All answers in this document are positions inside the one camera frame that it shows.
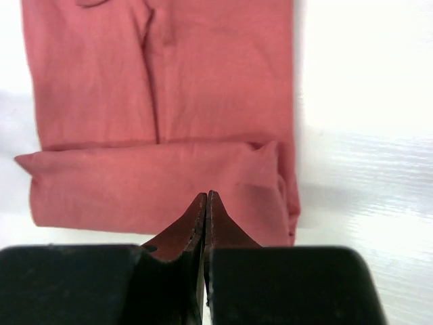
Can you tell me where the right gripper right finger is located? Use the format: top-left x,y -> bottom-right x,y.
204,190 -> 261,305

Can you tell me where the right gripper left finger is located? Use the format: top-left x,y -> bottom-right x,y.
142,193 -> 207,324

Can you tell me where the red t shirt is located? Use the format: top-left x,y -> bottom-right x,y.
16,1 -> 300,246

